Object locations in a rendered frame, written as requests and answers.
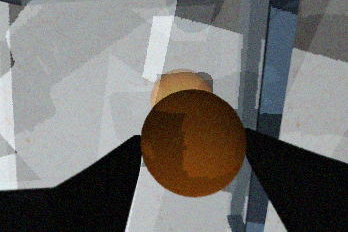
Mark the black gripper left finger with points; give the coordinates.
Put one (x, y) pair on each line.
(98, 199)

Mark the brown ball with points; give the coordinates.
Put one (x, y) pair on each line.
(193, 143)

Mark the translucent orange ball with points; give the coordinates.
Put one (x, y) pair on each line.
(177, 80)

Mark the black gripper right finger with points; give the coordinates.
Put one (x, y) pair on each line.
(308, 191)

